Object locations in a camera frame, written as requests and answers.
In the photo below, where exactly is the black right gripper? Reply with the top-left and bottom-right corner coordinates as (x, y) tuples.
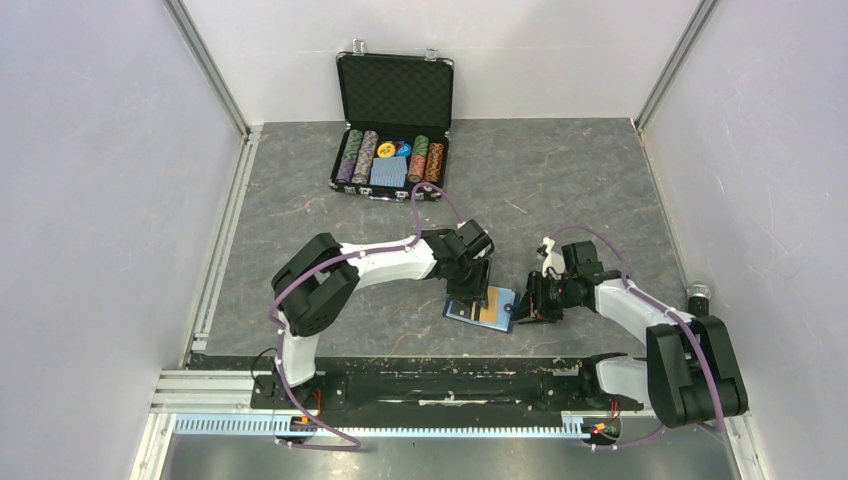
(510, 271), (580, 325)

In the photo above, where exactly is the blue leather card holder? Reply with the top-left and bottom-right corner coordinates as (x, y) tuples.
(442, 286), (520, 333)

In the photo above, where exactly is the gold VIP card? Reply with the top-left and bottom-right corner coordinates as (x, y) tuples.
(471, 286), (517, 332)

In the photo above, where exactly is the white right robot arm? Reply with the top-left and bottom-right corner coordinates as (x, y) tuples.
(511, 237), (749, 428)

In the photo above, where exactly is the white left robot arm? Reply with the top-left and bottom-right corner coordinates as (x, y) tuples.
(269, 220), (495, 408)

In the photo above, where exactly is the blue playing card deck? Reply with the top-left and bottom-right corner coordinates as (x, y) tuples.
(369, 156), (408, 188)

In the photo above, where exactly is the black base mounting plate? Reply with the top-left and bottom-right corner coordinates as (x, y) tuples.
(186, 353), (645, 429)

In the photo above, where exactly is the yellow dealer button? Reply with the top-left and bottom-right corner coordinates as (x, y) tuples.
(376, 142), (397, 158)

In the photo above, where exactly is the black poker chip case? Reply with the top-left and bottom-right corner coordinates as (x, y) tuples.
(328, 38), (455, 201)

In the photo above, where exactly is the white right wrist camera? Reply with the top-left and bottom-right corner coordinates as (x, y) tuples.
(537, 237), (566, 279)

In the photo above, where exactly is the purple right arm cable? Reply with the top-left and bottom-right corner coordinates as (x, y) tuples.
(551, 225), (727, 453)

